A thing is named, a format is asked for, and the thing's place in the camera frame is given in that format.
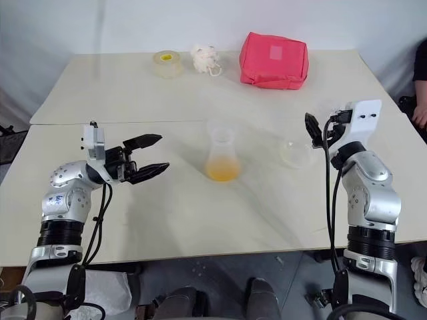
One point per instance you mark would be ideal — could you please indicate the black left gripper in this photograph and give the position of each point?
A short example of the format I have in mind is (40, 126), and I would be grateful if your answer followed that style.
(120, 165)

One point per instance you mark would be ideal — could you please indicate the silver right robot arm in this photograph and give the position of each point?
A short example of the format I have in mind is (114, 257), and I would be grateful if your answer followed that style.
(373, 200)

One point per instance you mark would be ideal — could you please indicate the white plastic bag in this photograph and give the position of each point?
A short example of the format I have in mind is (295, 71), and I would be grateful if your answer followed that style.
(106, 293)

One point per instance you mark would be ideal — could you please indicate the black rounded object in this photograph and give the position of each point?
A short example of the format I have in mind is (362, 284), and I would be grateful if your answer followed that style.
(407, 105)

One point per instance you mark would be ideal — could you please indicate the clear jar yellow lid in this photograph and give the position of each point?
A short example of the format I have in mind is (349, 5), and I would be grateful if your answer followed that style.
(297, 155)

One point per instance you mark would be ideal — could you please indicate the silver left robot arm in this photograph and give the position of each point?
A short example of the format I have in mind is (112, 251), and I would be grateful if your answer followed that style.
(63, 200)

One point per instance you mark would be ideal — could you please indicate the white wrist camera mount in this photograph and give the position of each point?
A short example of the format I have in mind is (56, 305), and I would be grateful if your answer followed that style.
(365, 128)
(95, 143)

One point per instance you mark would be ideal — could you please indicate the clear tape roll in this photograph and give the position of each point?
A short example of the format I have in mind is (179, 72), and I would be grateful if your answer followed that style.
(167, 65)

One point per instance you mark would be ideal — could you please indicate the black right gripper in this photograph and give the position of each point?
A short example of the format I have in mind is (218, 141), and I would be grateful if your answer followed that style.
(338, 131)

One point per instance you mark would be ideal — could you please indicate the bystander in black shirt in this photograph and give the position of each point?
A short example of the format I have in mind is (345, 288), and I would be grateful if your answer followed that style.
(421, 66)

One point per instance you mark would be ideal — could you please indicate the red fabric pouch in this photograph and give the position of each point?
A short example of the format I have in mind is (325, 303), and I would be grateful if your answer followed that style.
(273, 63)

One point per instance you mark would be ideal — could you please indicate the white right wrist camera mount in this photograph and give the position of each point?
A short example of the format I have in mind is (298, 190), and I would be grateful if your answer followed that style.
(365, 128)

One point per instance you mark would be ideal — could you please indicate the white mesh bath sponge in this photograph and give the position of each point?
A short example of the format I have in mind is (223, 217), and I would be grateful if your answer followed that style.
(203, 58)

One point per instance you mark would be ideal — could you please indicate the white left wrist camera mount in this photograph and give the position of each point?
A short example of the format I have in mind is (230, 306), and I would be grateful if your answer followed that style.
(95, 143)

